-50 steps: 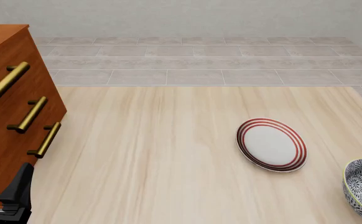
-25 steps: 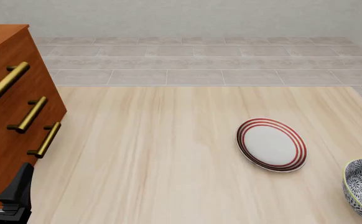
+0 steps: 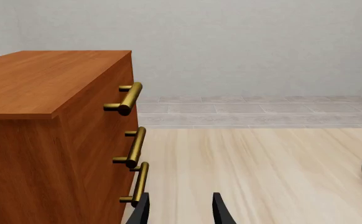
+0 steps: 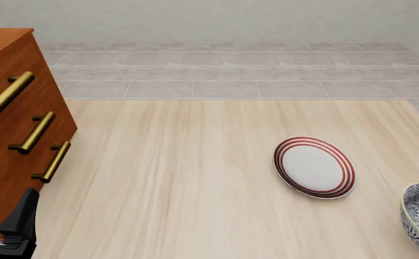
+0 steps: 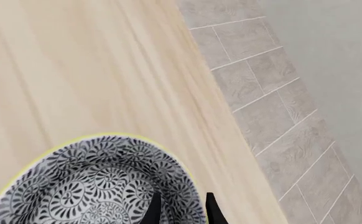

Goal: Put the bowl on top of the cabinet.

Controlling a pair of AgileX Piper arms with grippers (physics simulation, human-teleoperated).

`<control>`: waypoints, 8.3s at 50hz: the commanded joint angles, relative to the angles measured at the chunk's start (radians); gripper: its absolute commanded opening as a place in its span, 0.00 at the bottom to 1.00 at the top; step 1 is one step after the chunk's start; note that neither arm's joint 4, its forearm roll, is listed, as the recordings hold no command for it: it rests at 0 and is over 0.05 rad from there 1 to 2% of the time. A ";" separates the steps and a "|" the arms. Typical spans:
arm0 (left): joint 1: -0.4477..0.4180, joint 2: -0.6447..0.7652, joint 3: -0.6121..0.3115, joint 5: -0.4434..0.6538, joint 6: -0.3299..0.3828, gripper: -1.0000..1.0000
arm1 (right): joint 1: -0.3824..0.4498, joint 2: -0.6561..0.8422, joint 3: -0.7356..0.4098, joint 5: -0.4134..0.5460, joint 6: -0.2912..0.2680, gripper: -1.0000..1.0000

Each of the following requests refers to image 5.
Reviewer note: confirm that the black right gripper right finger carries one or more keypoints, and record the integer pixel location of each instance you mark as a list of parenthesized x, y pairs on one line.
[(213, 212)]

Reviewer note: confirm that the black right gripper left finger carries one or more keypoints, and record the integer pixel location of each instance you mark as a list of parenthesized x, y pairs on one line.
[(153, 213)]

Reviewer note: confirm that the black white patterned bowl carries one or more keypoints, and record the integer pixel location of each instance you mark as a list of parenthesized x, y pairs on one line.
[(84, 182)]

